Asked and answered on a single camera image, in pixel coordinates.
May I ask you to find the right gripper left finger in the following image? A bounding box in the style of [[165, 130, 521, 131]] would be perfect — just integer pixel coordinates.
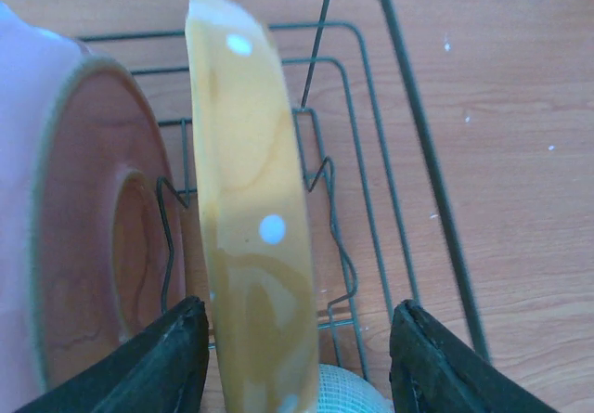
[[19, 296, 210, 412]]

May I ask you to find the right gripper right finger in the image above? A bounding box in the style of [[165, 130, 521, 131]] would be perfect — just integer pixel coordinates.
[[390, 300, 554, 413]]

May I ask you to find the pale green ceramic bowl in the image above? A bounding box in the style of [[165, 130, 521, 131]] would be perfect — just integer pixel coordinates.
[[316, 364, 394, 413]]

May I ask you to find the black wire dish rack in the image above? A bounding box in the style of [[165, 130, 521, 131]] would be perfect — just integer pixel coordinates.
[[0, 0, 493, 386]]

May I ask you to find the pink scalloped plate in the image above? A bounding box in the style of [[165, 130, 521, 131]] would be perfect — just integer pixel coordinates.
[[1, 6, 186, 412]]

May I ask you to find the yellow dotted scalloped plate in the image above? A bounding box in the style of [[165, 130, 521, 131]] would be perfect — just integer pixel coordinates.
[[185, 0, 318, 412]]

